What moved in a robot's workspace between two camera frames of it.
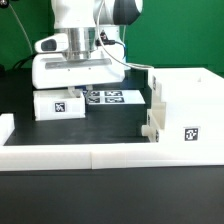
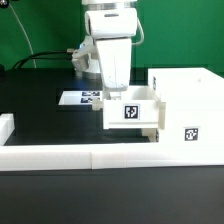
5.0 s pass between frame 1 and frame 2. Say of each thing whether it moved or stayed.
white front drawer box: stayed
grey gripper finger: moved
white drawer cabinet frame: stayed
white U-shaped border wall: stayed
